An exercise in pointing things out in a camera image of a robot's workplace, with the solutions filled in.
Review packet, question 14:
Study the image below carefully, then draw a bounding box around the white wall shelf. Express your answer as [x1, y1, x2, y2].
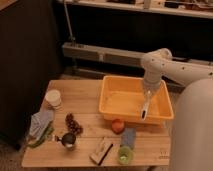
[56, 0, 213, 20]

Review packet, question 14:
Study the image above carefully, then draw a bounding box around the black metal measuring cup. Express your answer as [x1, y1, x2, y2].
[54, 132, 76, 149]

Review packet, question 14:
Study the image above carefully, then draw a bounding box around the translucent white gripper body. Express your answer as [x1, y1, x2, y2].
[142, 78, 161, 98]

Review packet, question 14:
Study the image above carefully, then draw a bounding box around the brown pine cone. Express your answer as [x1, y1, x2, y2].
[65, 113, 83, 135]

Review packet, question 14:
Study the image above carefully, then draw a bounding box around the grey metal floor rail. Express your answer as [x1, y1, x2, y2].
[61, 41, 213, 79]

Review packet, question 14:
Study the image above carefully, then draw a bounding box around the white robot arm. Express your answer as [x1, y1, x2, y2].
[140, 48, 213, 171]

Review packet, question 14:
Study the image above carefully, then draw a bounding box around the white paper cup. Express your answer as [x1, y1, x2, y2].
[45, 89, 62, 109]

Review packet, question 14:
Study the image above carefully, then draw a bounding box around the grey folded cloth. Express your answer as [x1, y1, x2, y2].
[29, 110, 54, 140]

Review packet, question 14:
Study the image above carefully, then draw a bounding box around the green small cup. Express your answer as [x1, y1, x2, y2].
[118, 146, 133, 165]

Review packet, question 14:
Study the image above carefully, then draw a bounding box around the wooden block brush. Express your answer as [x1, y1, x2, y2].
[89, 138, 113, 166]

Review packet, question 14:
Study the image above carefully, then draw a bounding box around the orange fruit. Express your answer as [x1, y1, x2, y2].
[111, 119, 125, 134]

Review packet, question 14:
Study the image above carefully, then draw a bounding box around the yellow plastic tray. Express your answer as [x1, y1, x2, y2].
[99, 76, 174, 124]

